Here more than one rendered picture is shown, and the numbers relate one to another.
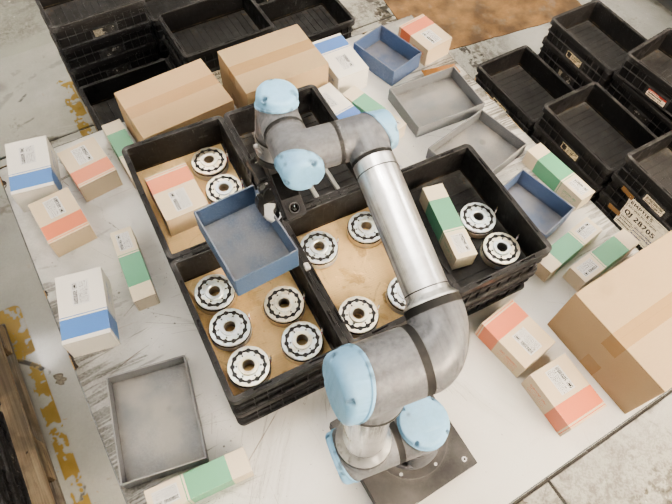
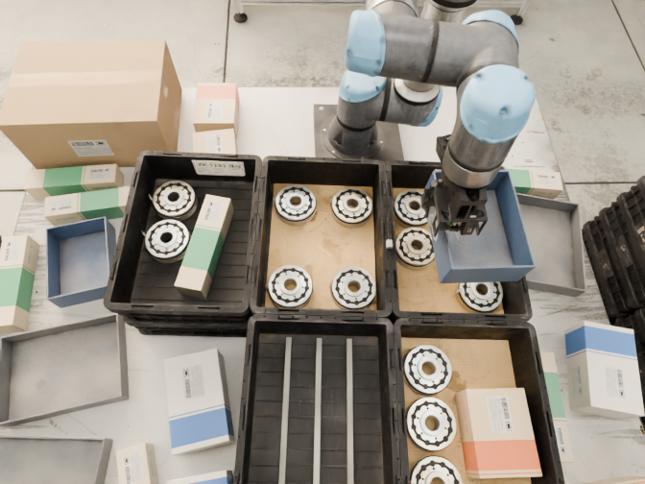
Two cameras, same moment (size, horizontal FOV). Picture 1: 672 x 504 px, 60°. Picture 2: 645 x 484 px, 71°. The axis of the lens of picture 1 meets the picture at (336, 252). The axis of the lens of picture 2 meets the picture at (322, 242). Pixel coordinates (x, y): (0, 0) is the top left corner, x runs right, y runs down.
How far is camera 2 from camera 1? 1.22 m
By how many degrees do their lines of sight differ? 54
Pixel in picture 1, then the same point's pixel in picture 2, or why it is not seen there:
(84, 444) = not seen: hidden behind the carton
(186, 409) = not seen: hidden behind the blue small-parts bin
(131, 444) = (562, 238)
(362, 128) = (402, 16)
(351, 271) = (330, 255)
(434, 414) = (354, 77)
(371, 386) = not seen: outside the picture
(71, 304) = (624, 372)
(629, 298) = (117, 97)
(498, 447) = (287, 113)
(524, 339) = (214, 145)
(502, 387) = (252, 143)
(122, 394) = (567, 281)
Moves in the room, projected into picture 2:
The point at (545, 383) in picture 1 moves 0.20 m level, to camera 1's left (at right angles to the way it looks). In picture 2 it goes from (227, 113) to (282, 144)
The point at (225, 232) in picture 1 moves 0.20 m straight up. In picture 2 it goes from (489, 259) to (540, 206)
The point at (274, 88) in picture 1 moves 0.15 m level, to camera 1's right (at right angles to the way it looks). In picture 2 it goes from (507, 89) to (387, 33)
